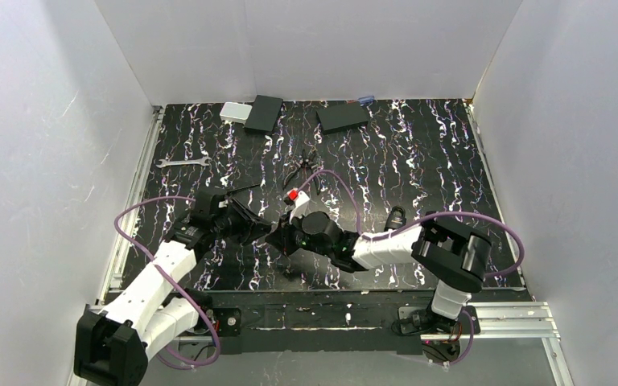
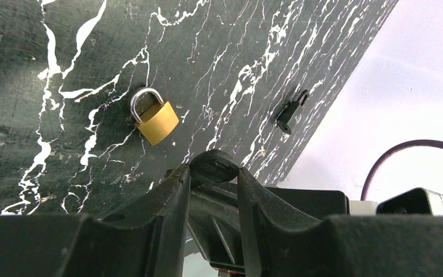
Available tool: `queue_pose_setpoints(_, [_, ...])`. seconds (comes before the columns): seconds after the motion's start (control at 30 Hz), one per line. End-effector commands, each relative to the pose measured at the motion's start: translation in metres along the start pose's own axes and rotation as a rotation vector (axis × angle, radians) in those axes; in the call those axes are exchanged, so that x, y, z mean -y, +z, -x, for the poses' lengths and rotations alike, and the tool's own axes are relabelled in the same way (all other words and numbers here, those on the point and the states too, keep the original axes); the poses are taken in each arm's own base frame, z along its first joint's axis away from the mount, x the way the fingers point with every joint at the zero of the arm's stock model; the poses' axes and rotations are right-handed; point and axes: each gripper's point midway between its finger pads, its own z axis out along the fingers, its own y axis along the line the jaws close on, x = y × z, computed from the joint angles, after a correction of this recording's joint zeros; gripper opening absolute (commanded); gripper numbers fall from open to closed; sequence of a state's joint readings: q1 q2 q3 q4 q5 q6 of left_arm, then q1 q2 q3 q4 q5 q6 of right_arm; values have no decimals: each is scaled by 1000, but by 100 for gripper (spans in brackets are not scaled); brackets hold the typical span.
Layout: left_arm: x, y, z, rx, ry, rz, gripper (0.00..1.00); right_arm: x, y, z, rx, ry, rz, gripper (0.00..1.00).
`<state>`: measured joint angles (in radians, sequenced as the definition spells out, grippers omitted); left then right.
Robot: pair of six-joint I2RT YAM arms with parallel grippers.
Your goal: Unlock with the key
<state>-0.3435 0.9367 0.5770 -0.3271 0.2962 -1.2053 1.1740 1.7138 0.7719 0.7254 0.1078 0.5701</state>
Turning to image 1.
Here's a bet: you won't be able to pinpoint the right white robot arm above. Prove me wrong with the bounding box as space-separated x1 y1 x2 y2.
265 211 492 336

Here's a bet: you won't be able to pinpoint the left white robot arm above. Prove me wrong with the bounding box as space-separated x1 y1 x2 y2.
73 189 272 385

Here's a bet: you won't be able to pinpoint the silver open-end wrench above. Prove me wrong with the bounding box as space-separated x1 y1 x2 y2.
156 156 211 169

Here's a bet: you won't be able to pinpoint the white rectangular box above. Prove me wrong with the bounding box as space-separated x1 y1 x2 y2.
220 101 253 124

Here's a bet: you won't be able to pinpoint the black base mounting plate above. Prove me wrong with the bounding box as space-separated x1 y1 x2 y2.
162 289 482 357

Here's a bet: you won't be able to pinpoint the black box left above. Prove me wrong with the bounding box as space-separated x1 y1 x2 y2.
244 95 283 134

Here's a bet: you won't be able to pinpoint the black box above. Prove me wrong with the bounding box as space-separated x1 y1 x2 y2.
316 103 370 134
244 95 283 134

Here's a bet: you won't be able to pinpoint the black box right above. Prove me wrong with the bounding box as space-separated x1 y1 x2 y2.
316 103 370 134

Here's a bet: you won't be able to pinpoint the blue transparent small item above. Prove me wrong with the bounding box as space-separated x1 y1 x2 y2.
348 96 375 105

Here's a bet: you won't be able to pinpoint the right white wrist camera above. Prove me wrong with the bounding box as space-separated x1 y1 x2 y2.
285 189 311 219

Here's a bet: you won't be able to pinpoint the black handled pliers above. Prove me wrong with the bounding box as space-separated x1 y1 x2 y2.
282 149 319 188

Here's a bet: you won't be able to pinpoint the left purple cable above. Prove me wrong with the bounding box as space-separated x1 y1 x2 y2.
114 195 223 372

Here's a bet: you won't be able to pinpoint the purple cable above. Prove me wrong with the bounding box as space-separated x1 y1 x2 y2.
286 169 526 368
114 195 223 372

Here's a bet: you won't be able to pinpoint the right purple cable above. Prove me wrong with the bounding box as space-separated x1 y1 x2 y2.
286 169 526 368

